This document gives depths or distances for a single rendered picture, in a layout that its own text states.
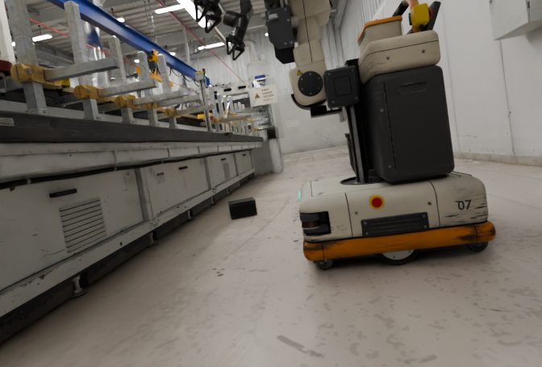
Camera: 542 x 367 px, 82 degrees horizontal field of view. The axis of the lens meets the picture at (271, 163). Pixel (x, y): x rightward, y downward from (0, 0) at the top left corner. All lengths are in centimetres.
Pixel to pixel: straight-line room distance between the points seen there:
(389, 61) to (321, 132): 1085
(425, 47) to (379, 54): 16
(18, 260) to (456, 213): 153
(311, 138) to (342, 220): 1089
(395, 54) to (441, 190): 50
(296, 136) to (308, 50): 1069
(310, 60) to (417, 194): 67
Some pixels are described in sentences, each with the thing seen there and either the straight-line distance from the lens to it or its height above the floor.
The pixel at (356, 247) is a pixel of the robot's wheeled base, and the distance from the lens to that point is 119.
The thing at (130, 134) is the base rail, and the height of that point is 65.
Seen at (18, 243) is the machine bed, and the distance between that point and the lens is 144.
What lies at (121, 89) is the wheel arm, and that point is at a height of 81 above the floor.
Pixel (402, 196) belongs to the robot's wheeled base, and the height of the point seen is 25.
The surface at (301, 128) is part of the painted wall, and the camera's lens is 1202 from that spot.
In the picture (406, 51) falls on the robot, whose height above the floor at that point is 75.
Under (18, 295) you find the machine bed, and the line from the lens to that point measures 140.
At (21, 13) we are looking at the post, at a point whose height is 102.
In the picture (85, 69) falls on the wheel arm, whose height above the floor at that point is 82.
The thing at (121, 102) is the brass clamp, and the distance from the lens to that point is 160.
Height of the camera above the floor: 49
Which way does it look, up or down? 3 degrees down
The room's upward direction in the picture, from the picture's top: 9 degrees counter-clockwise
